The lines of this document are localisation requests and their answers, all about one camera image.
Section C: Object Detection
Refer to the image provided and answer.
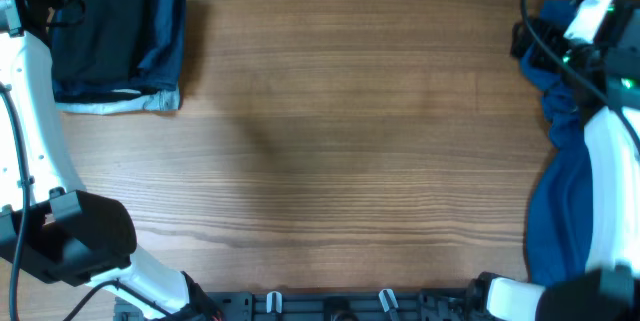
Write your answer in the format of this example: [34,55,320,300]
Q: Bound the black polo shirt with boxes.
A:
[52,0,150,84]

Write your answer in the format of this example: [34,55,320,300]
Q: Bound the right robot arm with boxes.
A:
[480,14,639,320]

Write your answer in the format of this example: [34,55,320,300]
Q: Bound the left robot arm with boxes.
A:
[1,0,222,320]

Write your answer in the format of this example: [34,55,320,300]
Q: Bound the folded dark blue shorts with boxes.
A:
[52,0,186,94]

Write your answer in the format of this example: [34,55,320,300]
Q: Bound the folded light denim garment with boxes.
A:
[54,86,181,115]

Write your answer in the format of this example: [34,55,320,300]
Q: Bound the blue polo shirt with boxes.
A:
[511,23,593,286]

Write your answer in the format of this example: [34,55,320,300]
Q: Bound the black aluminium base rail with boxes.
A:
[113,288,481,321]

